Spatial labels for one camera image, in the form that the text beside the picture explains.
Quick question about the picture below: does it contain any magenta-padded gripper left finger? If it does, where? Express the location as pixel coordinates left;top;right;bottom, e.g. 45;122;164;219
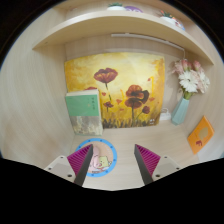
43;143;94;187

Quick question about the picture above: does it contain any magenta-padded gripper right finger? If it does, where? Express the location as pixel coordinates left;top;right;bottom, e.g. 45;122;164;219
133;143;183;186

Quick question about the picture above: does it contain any pink computer mouse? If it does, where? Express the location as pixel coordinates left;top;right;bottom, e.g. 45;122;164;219
89;145;106;170

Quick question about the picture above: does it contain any round blue-rimmed cartoon mouse pad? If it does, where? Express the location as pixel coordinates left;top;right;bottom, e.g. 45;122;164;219
75;138;118;178

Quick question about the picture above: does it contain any green and beige book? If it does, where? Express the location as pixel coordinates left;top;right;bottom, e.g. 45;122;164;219
64;89;104;137

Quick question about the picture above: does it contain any pale teal faceted vase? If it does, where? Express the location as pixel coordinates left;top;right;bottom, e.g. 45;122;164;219
170;96;190;127

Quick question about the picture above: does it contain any orange book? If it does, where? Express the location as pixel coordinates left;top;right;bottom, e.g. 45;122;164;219
186;115;215;155

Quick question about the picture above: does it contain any yellow poppy flower painting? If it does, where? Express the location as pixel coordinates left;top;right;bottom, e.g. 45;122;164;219
64;52;166;129

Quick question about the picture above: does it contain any pink and white flower bouquet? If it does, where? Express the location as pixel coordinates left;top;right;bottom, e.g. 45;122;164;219
172;58;211;100

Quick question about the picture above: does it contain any wooden shelf with ornaments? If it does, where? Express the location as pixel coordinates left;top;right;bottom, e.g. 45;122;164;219
32;1;215;66

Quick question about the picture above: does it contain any white power strip with cable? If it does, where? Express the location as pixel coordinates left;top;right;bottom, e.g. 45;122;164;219
159;108;173;122

